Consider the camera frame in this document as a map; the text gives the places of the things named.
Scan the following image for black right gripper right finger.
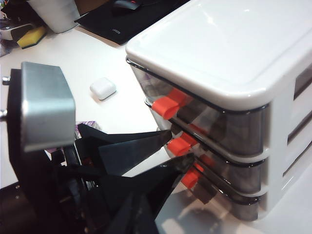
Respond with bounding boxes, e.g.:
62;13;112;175
102;153;195;234

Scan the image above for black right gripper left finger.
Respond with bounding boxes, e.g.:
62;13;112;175
75;123;173;177

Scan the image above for grey drawer with wavy line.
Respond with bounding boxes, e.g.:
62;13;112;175
156;126;269;198

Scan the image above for grey drawer under cabinet lid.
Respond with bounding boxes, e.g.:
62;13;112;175
126;57;271;156

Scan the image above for grey drawer holding white paper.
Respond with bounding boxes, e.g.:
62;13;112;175
180;163;260;221

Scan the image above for white earbuds case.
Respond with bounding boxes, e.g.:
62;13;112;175
89;77;117;101

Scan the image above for black mouse pad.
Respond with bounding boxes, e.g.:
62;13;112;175
74;0;194;46

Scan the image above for black computer mouse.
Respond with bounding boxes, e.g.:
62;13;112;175
112;0;142;11

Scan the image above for white round container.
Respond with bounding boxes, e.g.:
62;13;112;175
30;0;80;34

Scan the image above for yellow sponge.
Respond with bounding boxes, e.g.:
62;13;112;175
17;25;48;50

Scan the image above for grey white device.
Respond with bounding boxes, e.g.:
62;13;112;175
0;23;33;41

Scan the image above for silver camera mount block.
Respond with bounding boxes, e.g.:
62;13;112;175
20;61;76;153

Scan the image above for white plastic drawer cabinet frame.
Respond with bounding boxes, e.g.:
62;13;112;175
125;0;312;234

